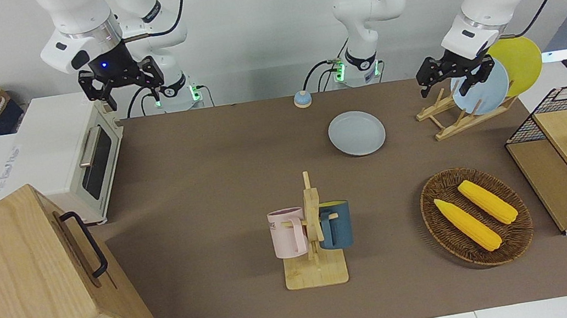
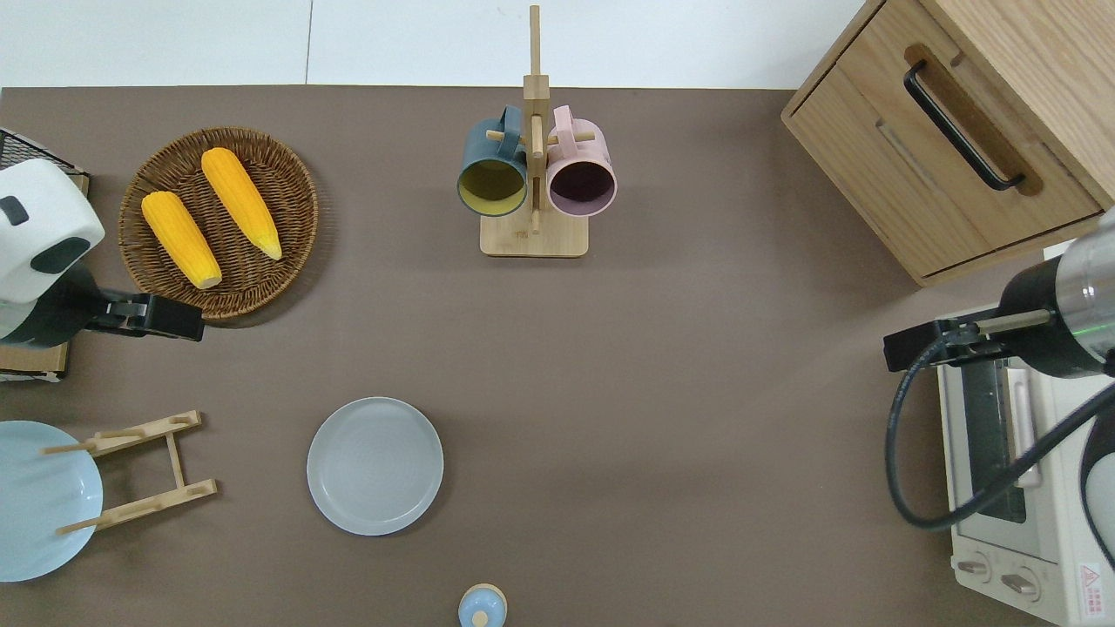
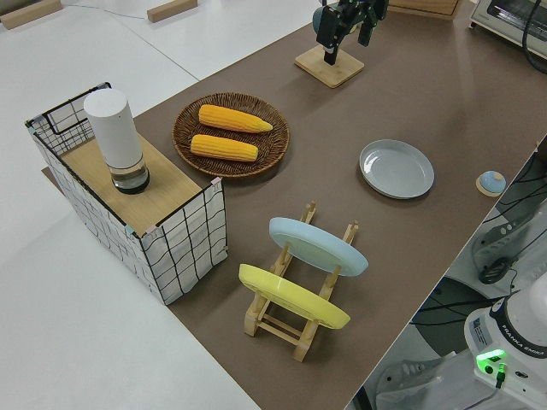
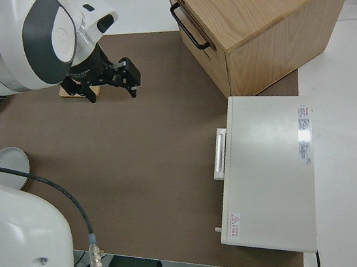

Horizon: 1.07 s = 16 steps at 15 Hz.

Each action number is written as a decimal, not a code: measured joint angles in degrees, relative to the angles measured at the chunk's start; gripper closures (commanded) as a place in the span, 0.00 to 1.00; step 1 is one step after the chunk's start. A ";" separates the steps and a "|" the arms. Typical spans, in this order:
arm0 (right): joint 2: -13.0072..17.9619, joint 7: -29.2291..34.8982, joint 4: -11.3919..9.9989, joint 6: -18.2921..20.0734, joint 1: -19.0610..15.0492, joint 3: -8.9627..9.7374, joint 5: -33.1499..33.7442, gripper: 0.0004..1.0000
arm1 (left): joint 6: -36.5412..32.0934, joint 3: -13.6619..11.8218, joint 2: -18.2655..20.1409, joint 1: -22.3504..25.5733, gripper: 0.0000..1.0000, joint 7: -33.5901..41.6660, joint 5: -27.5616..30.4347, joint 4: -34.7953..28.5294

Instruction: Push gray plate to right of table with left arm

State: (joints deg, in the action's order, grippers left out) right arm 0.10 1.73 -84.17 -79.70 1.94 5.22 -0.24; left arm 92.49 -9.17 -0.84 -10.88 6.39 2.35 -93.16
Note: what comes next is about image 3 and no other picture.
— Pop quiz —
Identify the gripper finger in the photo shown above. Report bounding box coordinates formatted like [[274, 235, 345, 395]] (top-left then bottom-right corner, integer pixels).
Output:
[[356, 12, 378, 47], [315, 5, 344, 66]]

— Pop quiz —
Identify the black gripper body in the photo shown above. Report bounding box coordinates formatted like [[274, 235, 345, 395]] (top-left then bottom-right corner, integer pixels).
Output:
[[331, 0, 388, 22]]

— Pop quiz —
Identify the gray plate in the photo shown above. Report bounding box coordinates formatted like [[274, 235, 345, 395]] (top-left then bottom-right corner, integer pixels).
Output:
[[358, 139, 436, 201]]

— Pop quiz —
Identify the light blue plate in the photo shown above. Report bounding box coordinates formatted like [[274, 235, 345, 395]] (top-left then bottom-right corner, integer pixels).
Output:
[[268, 216, 369, 278]]

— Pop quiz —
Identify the yellow plate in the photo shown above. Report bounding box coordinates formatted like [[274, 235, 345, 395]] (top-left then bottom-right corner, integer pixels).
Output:
[[238, 263, 352, 330]]

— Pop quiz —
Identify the wooden mug tree stand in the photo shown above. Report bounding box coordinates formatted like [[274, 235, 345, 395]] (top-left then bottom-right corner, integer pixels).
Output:
[[294, 44, 365, 90]]

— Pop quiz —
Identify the round wicker tray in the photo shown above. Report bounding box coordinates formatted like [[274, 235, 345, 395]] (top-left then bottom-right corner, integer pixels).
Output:
[[172, 92, 291, 179]]

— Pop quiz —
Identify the white toaster oven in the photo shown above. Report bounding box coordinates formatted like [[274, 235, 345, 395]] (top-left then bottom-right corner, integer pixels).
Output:
[[468, 0, 547, 49]]

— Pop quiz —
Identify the pointed yellow corn cob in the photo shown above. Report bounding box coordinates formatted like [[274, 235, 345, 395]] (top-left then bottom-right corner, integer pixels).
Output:
[[198, 104, 274, 134]]

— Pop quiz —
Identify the wooden block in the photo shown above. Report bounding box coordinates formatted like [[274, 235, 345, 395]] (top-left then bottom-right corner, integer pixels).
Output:
[[0, 0, 53, 30], [146, 0, 193, 23]]

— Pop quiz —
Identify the blunt yellow corn cob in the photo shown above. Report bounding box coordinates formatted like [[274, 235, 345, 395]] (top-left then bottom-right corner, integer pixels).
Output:
[[190, 133, 260, 163]]

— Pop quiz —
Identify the small blue dome knob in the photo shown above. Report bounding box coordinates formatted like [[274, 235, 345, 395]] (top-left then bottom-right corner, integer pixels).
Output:
[[476, 170, 508, 197]]

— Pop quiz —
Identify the wooden board lid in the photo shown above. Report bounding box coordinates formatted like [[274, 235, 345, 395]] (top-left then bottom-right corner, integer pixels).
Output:
[[62, 136, 203, 227]]

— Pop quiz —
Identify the white cylindrical bottle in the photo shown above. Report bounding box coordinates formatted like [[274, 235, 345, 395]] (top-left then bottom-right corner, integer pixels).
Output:
[[83, 88, 150, 196]]

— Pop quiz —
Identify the wooden dish rack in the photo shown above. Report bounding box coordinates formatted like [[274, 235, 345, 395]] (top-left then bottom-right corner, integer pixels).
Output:
[[243, 200, 361, 363]]

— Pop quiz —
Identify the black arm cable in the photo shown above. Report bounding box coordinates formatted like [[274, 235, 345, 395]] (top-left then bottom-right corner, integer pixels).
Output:
[[520, 0, 547, 78]]

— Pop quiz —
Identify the wire basket with grid liner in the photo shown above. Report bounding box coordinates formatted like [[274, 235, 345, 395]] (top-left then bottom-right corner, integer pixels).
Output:
[[24, 80, 227, 307]]

